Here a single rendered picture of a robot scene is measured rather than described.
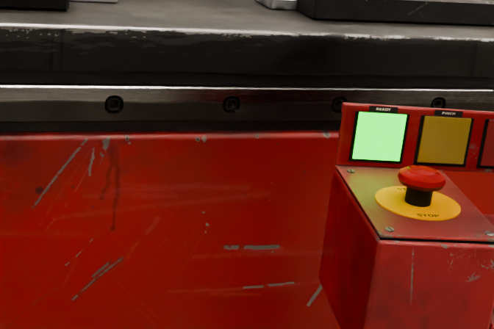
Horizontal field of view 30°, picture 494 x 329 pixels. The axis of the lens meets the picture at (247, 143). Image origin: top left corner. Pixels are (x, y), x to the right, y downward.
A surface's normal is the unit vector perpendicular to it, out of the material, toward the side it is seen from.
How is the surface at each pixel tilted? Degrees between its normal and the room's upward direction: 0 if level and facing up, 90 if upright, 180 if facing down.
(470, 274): 90
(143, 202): 90
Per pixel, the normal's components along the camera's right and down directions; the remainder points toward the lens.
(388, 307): 0.13, 0.33
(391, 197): 0.10, -0.94
